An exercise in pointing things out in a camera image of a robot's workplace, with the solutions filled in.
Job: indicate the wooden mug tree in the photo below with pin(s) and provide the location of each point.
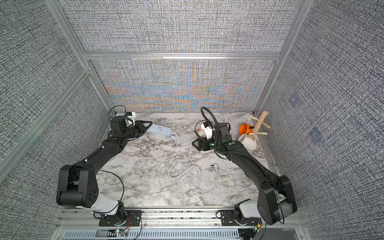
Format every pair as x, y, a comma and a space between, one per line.
259, 122

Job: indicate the light blue power strip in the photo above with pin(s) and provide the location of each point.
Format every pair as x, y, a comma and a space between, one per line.
167, 133

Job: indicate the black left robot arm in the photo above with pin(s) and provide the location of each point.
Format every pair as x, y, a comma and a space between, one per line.
77, 184

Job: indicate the white mug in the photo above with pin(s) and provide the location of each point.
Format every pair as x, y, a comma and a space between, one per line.
249, 141

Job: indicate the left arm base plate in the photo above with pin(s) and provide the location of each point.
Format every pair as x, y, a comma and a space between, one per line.
124, 218

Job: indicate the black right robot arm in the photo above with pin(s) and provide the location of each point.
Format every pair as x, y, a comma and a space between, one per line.
276, 199

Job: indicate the aluminium front rail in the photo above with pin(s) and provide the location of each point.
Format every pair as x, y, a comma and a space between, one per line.
179, 223

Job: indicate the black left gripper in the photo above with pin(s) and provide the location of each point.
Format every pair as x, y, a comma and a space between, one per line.
137, 129

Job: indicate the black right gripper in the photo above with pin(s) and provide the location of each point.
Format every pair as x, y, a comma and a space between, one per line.
201, 144

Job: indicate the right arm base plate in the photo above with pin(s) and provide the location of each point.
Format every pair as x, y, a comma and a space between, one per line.
235, 218

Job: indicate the orange mug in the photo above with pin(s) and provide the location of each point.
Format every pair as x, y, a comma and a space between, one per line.
245, 129

